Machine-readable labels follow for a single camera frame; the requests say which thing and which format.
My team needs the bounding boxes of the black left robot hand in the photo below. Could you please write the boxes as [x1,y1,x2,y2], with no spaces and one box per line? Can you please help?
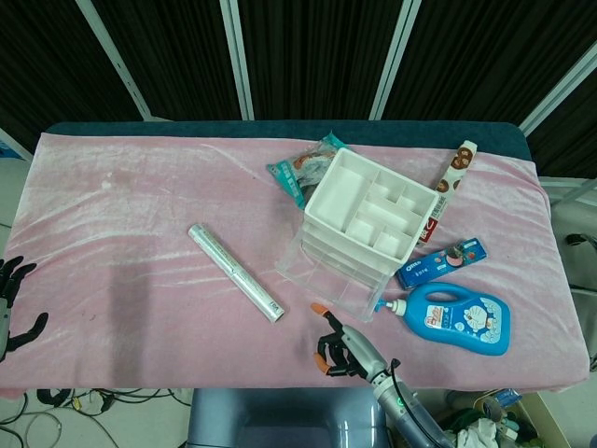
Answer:
[0,255,50,363]

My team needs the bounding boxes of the white floor cable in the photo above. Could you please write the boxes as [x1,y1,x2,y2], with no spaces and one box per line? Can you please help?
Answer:
[0,394,120,448]

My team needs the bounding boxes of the cardboard box with clutter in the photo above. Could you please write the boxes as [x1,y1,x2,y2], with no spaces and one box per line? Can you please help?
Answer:
[437,388,582,448]

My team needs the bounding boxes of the black floor cables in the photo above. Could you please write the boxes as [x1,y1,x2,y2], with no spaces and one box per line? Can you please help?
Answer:
[35,387,190,417]

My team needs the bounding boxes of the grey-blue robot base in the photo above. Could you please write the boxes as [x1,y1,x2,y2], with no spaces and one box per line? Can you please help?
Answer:
[187,386,389,448]

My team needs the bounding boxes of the white board blue label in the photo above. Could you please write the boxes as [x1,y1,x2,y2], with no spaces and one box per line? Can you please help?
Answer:
[0,125,35,162]

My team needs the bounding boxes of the clear plastic drawer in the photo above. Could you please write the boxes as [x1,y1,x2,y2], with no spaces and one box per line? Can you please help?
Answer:
[273,231,389,324]

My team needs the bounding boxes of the pink velvet cloth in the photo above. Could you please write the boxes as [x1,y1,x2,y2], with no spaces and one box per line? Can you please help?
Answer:
[0,132,590,401]

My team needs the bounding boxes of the white partition post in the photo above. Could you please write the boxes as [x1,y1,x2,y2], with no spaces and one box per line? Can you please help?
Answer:
[218,0,256,120]
[76,0,153,120]
[369,0,422,120]
[519,44,597,135]

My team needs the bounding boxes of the white plastic drawer cabinet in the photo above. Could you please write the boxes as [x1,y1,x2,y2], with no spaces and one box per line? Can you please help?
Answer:
[298,147,441,281]

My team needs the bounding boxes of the silver foil roll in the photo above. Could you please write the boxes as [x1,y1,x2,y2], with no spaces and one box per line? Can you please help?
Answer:
[187,223,286,324]

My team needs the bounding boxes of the tape roll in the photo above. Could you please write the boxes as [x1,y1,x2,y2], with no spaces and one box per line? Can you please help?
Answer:
[481,399,508,422]

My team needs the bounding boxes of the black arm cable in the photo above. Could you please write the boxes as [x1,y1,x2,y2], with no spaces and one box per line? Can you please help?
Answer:
[388,357,447,442]

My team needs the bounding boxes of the blue detergent bottle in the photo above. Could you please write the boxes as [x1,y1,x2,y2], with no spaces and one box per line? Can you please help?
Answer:
[375,281,513,358]

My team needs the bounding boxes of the black partition panel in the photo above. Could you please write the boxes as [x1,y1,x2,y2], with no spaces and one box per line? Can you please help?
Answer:
[382,0,597,126]
[525,82,597,179]
[237,0,406,122]
[0,0,146,153]
[90,0,247,122]

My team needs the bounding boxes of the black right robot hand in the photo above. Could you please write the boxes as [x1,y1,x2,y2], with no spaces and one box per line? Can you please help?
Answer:
[311,301,393,385]

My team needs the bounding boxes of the blue Oreo box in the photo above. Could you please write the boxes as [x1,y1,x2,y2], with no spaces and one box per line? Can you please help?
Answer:
[396,236,489,289]

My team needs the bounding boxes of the teal snack bag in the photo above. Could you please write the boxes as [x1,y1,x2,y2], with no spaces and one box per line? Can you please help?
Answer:
[266,131,349,210]

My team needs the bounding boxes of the long white cookie box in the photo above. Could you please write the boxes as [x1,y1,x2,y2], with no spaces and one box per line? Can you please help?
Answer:
[417,140,479,247]

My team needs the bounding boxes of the white grey side furniture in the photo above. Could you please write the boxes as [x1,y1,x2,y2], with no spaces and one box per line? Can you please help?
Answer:
[540,175,597,293]

